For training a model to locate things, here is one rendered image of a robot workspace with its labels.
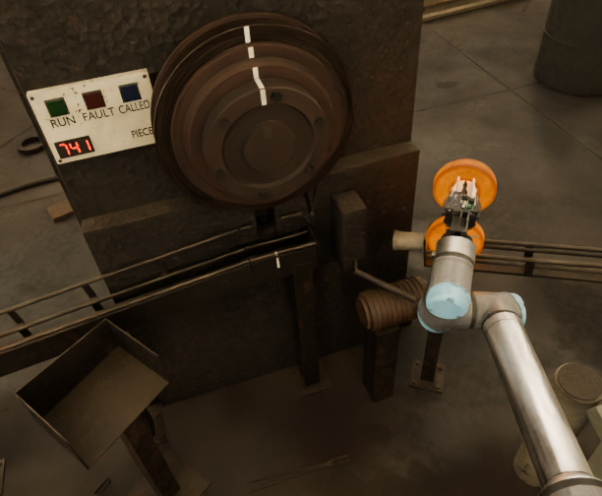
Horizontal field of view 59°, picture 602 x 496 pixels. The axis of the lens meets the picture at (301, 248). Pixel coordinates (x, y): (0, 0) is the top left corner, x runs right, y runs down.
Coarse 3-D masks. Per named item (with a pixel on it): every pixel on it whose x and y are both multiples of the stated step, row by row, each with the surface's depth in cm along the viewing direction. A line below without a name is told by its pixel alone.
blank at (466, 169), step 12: (444, 168) 134; (456, 168) 131; (468, 168) 130; (480, 168) 130; (444, 180) 134; (456, 180) 133; (468, 180) 133; (480, 180) 132; (492, 180) 131; (444, 192) 137; (480, 192) 134; (492, 192) 133
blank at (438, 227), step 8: (432, 224) 151; (440, 224) 147; (432, 232) 150; (440, 232) 149; (472, 232) 146; (480, 232) 146; (432, 240) 152; (480, 240) 147; (432, 248) 154; (480, 248) 149
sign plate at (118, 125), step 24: (144, 72) 119; (48, 96) 116; (72, 96) 118; (120, 96) 121; (144, 96) 123; (48, 120) 119; (72, 120) 121; (96, 120) 123; (120, 120) 125; (144, 120) 126; (48, 144) 123; (72, 144) 124; (96, 144) 127; (120, 144) 128; (144, 144) 130
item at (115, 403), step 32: (64, 352) 129; (96, 352) 138; (128, 352) 142; (32, 384) 125; (64, 384) 133; (96, 384) 136; (128, 384) 135; (160, 384) 134; (32, 416) 129; (64, 416) 131; (96, 416) 130; (128, 416) 129; (96, 448) 125; (128, 448) 151; (160, 480) 163; (192, 480) 177
